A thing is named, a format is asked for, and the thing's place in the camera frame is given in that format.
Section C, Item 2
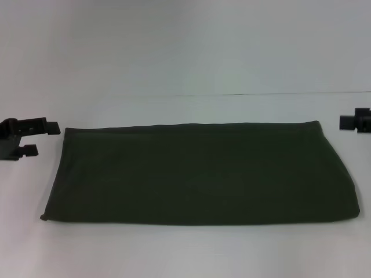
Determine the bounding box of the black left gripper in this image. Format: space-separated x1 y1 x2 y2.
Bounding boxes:
0 116 61 162

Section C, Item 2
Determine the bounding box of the dark green t-shirt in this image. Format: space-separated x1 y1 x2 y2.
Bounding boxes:
39 119 362 228

